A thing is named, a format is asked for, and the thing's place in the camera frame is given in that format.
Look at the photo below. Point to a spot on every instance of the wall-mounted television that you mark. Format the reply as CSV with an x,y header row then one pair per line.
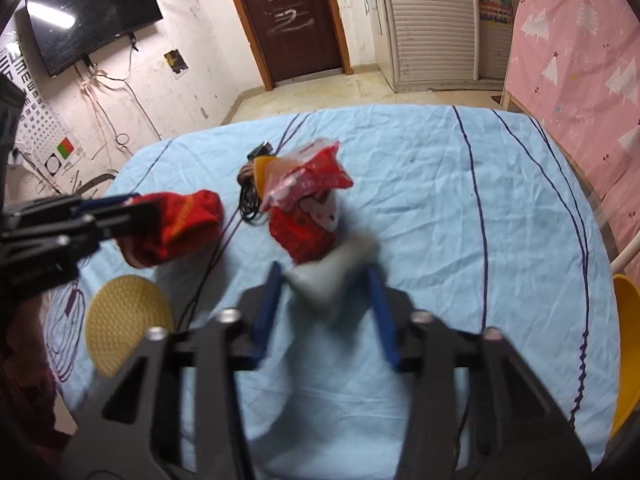
x,y
90,15

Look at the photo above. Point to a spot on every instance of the red snack packet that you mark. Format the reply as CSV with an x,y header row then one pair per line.
x,y
300,230

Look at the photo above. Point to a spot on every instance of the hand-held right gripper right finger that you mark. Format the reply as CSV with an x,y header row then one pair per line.
x,y
382,315

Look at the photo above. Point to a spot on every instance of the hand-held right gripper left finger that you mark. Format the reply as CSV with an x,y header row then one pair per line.
x,y
265,305

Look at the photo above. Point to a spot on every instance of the white chair back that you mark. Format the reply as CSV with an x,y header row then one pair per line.
x,y
625,257

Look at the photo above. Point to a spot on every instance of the pink tree-print curtain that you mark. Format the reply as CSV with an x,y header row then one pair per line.
x,y
575,60

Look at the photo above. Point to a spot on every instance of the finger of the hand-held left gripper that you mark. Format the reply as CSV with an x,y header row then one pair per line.
x,y
130,222
107,203

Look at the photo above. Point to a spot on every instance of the yellow round mat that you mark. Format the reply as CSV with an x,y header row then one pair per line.
x,y
125,320

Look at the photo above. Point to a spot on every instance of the dark brown door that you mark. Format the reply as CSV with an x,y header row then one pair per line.
x,y
290,15

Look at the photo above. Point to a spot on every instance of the yellow plastic chair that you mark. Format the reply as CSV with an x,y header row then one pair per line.
x,y
627,360

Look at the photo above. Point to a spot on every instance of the light blue bed sheet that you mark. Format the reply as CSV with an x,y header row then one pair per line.
x,y
425,185

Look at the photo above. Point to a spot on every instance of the eye chart poster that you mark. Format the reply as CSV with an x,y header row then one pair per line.
x,y
40,130

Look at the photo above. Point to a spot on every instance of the orange plastic piece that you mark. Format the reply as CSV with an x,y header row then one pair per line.
x,y
262,167

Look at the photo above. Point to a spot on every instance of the broken wall socket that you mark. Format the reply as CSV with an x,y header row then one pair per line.
x,y
176,61

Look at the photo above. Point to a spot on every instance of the light grey sock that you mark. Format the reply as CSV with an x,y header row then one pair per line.
x,y
330,270

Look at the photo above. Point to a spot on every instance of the red sock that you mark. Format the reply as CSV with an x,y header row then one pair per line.
x,y
185,220

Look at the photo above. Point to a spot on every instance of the grey metal chair frame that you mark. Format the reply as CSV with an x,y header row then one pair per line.
x,y
97,182

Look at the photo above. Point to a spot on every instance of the person's left forearm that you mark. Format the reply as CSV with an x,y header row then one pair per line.
x,y
25,400

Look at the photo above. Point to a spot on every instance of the white slatted wardrobe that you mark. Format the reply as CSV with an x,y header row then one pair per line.
x,y
430,25

